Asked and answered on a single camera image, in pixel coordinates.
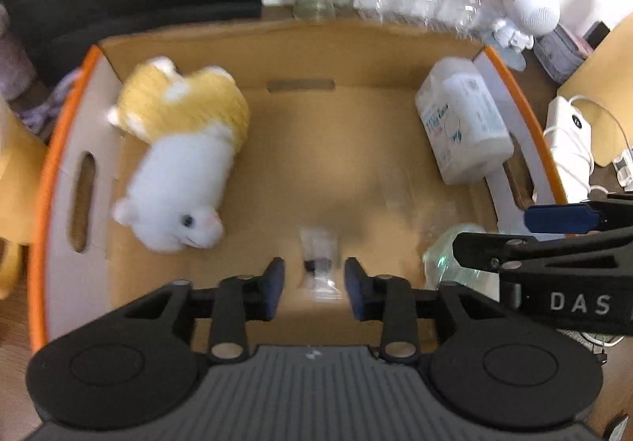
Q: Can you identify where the white tissue pack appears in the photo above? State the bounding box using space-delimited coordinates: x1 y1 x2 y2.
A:
414 57 515 186

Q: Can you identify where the white cable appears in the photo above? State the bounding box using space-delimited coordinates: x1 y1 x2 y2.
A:
569 95 633 160

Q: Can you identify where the grey fabric pouch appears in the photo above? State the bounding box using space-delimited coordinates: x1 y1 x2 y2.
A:
534 23 594 84

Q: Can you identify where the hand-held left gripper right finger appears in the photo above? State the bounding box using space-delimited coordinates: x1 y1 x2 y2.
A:
343 256 510 365

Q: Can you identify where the orange-edged cardboard box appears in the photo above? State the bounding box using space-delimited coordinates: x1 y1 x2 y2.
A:
27 18 569 357

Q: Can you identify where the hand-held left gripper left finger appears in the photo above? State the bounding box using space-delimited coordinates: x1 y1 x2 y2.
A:
116 257 286 365

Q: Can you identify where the white plug adapter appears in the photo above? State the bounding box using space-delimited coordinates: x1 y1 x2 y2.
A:
610 149 633 189

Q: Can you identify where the white power adapter with cable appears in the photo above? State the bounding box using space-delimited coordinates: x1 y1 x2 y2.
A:
543 95 594 201

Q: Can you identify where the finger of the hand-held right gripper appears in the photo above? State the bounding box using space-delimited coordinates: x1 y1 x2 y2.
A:
523 198 633 237
451 230 633 277

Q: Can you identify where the white robot figurine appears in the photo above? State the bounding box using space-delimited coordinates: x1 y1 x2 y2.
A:
487 0 562 70

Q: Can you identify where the small black box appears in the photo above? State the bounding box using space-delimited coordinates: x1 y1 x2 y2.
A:
584 20 611 48

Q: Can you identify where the small clear plastic bag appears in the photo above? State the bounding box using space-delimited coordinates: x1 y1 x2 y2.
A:
299 226 344 303

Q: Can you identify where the yellow white plush hamster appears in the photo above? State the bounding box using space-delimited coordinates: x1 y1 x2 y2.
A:
106 56 251 254

